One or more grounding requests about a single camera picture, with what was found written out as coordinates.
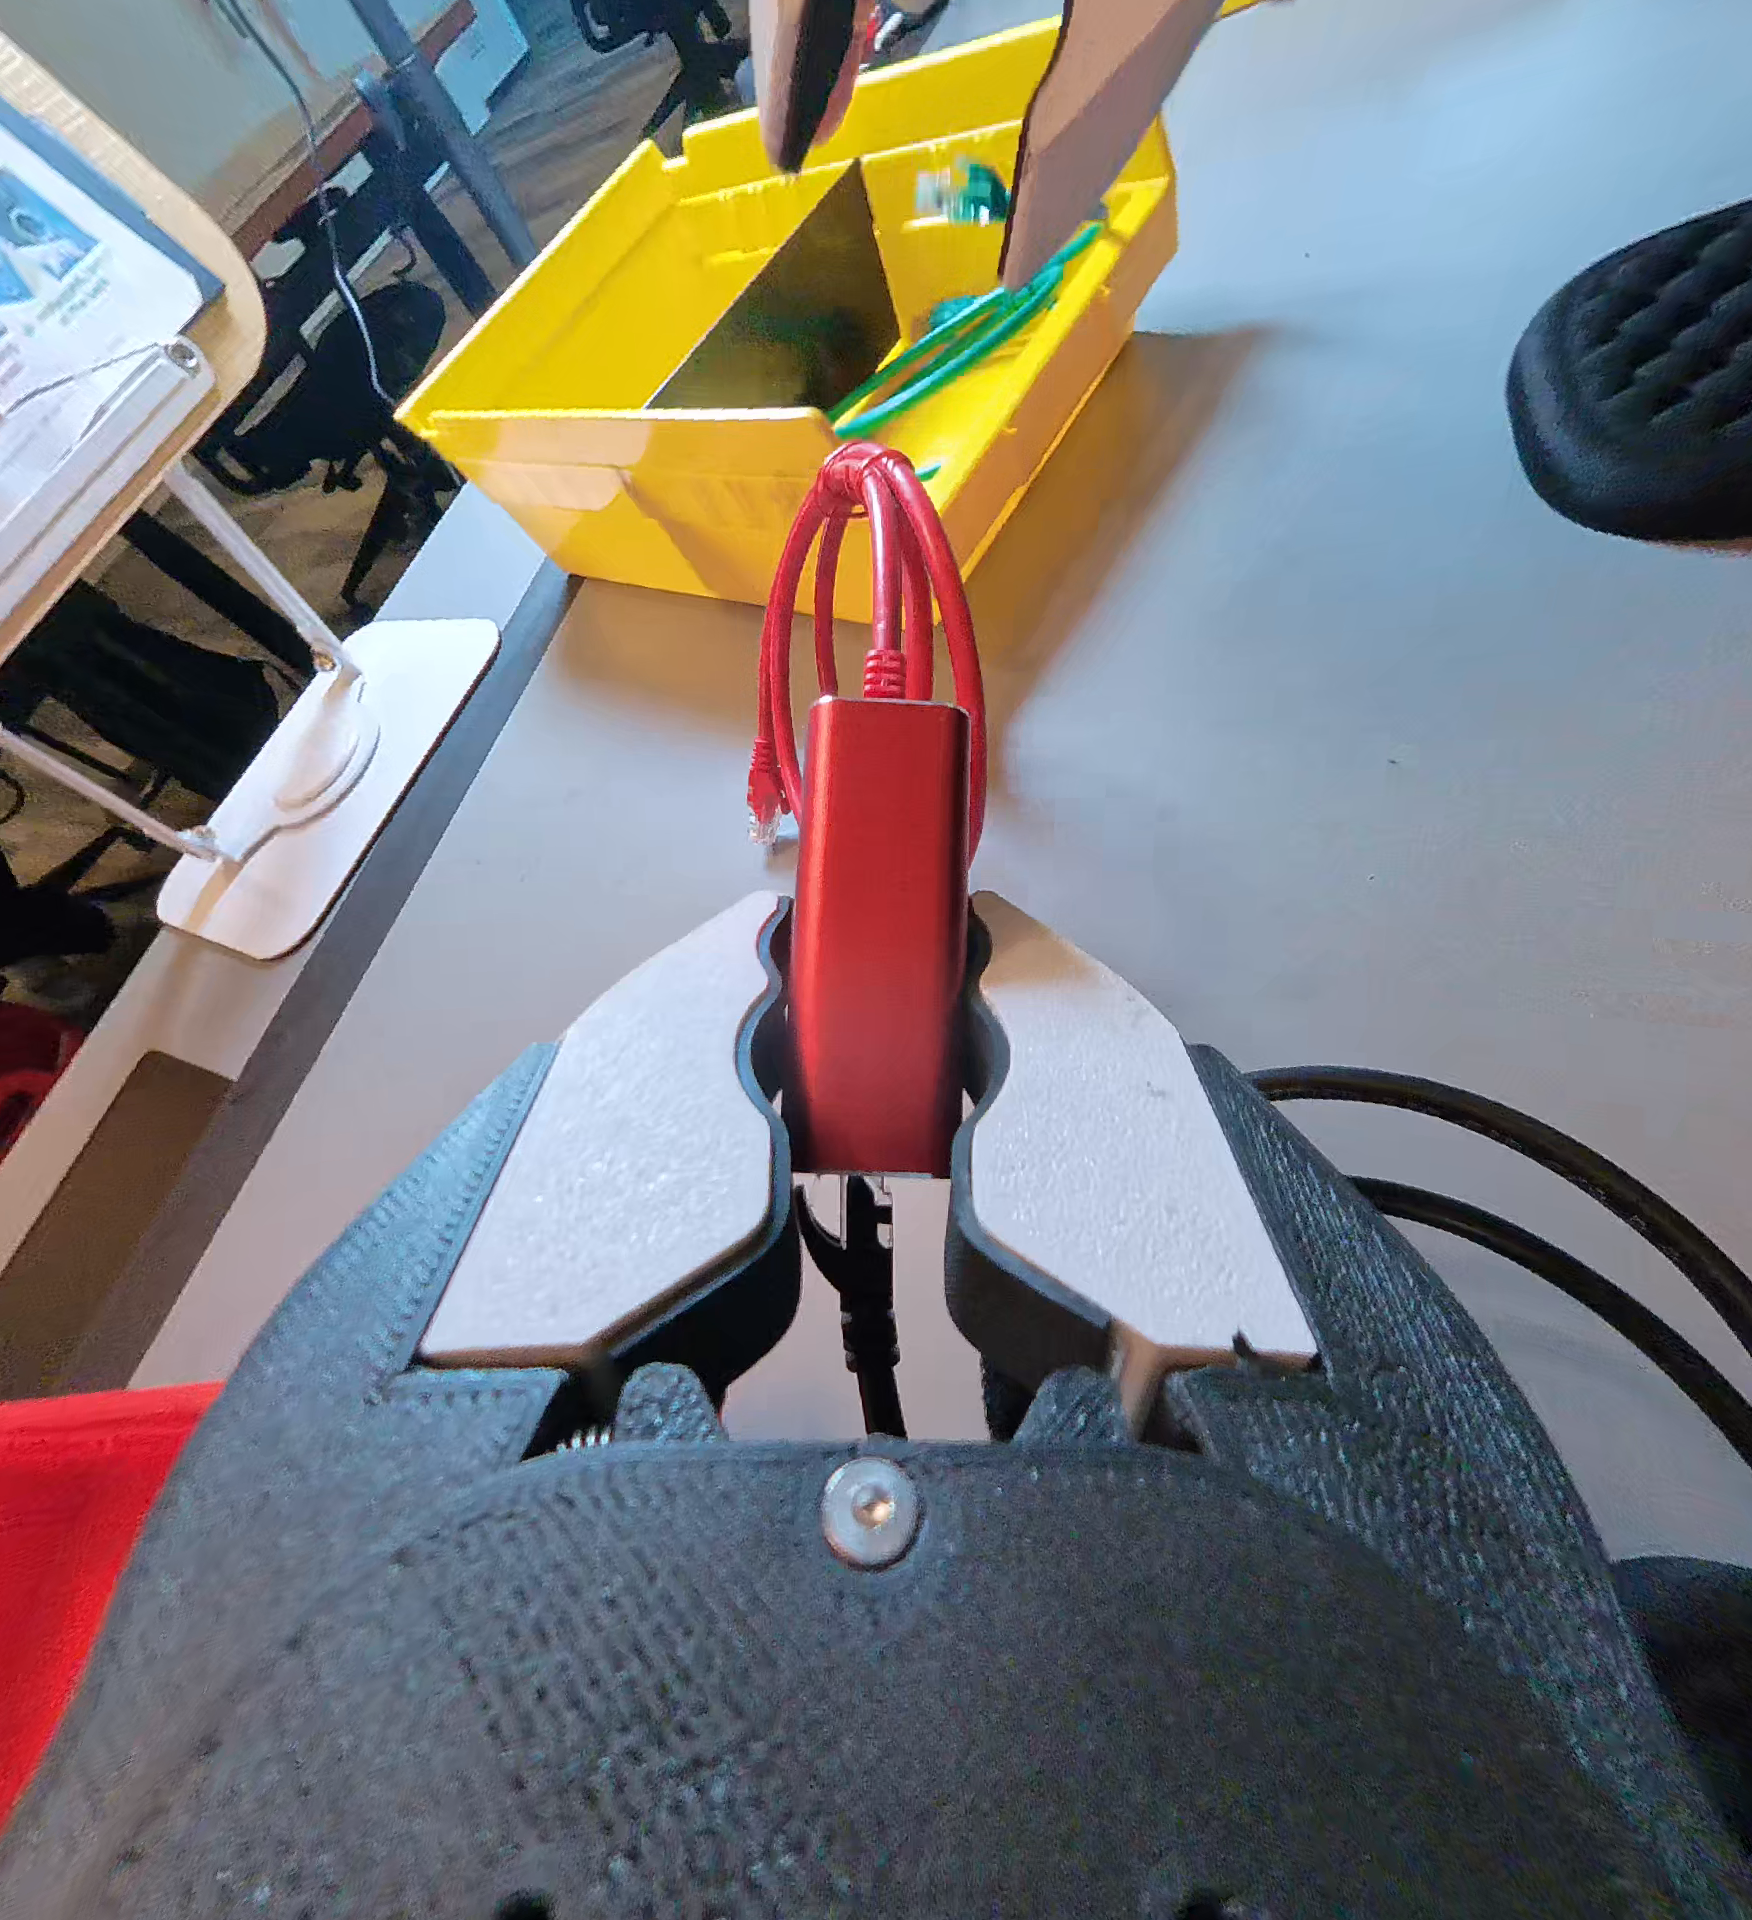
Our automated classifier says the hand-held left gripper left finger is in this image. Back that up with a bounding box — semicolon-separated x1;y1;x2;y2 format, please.
418;893;804;1450

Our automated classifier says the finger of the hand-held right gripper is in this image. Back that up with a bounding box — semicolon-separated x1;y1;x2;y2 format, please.
748;0;879;174
999;0;1224;294

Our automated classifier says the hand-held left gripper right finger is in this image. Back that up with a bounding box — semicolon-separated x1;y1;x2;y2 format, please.
948;889;1320;1435

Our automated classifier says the green ethernet cable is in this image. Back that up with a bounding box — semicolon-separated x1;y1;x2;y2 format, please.
830;150;1110;445

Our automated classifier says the black cable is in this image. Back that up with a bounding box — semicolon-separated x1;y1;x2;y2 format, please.
801;1069;1752;1548

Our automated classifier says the red ethernet adapter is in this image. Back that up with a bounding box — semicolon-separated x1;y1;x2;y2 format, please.
782;692;977;1180

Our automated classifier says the red ethernet cable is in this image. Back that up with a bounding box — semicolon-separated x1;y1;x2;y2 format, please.
745;443;991;850

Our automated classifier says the yellow plastic bin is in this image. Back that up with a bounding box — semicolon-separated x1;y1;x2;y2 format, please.
396;0;1183;606

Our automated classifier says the red plastic bin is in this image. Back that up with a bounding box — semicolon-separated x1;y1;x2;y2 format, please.
0;1380;227;1920

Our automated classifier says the black bin divider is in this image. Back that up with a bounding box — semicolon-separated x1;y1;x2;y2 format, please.
647;157;906;415

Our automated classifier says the black office chair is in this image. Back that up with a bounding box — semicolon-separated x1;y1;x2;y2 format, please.
200;194;462;603

